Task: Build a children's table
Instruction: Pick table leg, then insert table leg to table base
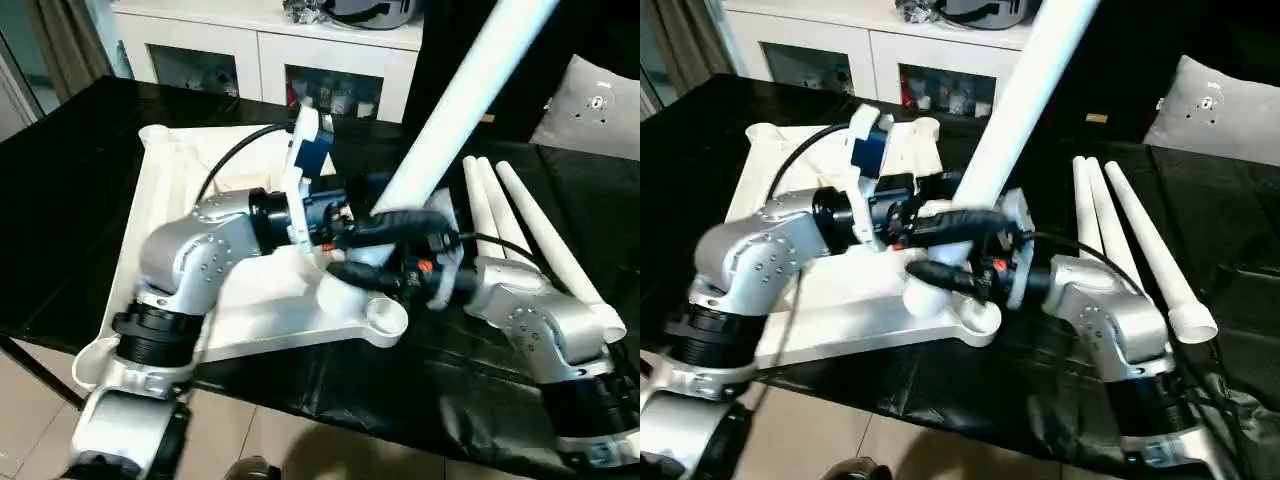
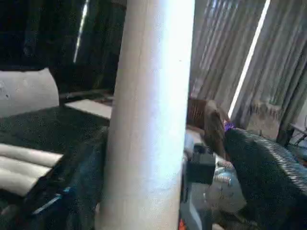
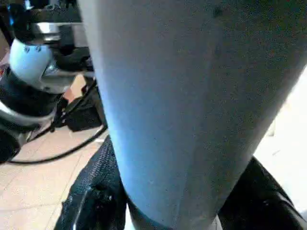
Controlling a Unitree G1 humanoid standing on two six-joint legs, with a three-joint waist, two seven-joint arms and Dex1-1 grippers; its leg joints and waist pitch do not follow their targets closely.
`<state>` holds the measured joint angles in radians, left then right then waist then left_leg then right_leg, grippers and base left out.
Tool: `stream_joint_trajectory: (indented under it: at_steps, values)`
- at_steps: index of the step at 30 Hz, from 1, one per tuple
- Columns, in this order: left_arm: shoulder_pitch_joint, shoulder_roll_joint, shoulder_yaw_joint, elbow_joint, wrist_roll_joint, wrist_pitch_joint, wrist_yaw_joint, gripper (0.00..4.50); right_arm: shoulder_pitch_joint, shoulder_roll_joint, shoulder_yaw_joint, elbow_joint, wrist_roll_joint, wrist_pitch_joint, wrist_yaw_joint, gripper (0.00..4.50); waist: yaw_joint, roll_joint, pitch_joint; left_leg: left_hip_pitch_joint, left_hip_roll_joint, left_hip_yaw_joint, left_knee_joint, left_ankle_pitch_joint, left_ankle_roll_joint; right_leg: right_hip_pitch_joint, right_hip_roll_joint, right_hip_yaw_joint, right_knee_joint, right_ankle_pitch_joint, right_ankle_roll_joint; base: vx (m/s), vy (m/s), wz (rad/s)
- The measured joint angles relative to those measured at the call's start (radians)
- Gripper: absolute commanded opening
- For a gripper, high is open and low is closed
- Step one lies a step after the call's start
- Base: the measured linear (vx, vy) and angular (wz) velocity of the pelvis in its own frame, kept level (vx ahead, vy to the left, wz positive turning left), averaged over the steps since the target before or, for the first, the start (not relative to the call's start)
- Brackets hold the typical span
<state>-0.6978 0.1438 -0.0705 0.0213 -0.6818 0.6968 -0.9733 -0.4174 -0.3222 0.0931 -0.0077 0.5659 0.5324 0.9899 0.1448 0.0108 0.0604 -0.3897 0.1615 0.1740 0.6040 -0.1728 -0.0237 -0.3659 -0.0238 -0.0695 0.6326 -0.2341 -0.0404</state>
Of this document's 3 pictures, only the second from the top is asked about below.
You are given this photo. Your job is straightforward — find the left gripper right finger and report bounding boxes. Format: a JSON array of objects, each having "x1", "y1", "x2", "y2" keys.
[{"x1": 224, "y1": 128, "x2": 307, "y2": 230}]

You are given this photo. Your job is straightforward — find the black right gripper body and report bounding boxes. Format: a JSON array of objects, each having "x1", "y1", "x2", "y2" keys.
[{"x1": 187, "y1": 153, "x2": 215, "y2": 185}]

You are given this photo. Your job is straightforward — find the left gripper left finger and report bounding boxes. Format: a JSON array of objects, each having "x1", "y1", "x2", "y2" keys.
[{"x1": 14, "y1": 126, "x2": 108, "y2": 230}]

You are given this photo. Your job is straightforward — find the grey cushion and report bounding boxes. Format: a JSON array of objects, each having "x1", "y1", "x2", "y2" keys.
[{"x1": 0, "y1": 68, "x2": 60, "y2": 118}]

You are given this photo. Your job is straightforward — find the grey curtain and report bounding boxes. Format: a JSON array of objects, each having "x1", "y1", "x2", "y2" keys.
[{"x1": 189, "y1": 0, "x2": 307, "y2": 135}]

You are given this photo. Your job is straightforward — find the black sofa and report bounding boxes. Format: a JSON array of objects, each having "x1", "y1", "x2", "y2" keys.
[{"x1": 0, "y1": 0, "x2": 128, "y2": 101}]

